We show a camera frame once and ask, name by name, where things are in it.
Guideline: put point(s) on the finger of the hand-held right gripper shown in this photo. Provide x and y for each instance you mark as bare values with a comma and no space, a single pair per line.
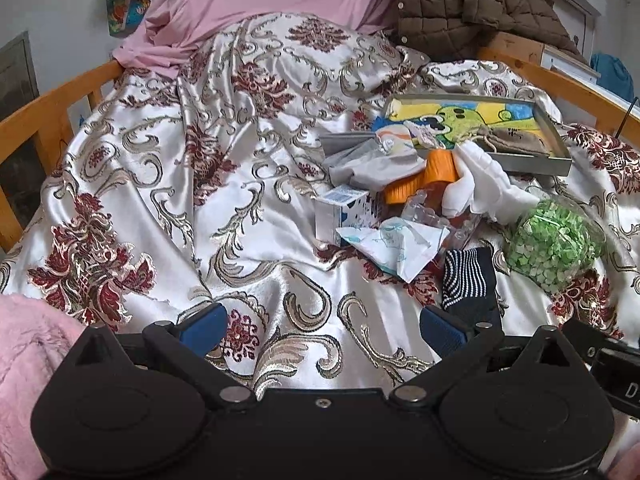
590,336

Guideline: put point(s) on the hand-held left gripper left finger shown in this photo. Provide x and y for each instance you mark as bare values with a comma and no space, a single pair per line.
205,327

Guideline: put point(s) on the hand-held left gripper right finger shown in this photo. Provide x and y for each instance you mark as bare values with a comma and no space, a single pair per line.
440,327

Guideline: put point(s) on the navy striped sock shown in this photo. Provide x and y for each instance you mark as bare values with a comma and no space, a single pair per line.
465,275

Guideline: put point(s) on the white cloth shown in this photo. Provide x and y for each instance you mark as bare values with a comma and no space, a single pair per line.
475,185

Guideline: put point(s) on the orange cloth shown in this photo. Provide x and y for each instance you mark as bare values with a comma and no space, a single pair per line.
440,167

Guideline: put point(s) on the grey cloth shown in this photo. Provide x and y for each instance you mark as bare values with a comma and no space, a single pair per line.
370,170

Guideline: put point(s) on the grey tray with cartoon picture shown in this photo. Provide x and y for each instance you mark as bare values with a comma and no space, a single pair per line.
540,165

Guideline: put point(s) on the colourful striped sock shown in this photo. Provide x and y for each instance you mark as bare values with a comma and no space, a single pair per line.
395,140

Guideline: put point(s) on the bag of green pieces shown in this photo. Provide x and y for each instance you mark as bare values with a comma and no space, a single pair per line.
550,245

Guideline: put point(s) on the clear plastic package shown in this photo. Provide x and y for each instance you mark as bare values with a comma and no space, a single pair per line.
425,210

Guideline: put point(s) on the white and blue carton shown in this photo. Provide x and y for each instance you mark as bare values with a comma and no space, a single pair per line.
330,215

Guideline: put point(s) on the floral satin bedspread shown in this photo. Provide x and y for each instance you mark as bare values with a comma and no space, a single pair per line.
200,160

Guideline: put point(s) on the blue bag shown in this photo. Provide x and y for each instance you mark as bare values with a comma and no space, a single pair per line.
612,77

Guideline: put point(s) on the white desk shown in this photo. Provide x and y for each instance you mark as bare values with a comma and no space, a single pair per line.
565,60

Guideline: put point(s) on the white cabinet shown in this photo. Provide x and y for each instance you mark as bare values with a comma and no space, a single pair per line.
570,15

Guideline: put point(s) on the brown quilted jacket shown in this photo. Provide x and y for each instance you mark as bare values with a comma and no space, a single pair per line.
450,5

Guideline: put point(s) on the colourful hanging bag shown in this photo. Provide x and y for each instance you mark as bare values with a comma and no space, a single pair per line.
125,5

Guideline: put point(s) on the wooden bed frame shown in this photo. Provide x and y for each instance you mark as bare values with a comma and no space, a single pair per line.
50,105

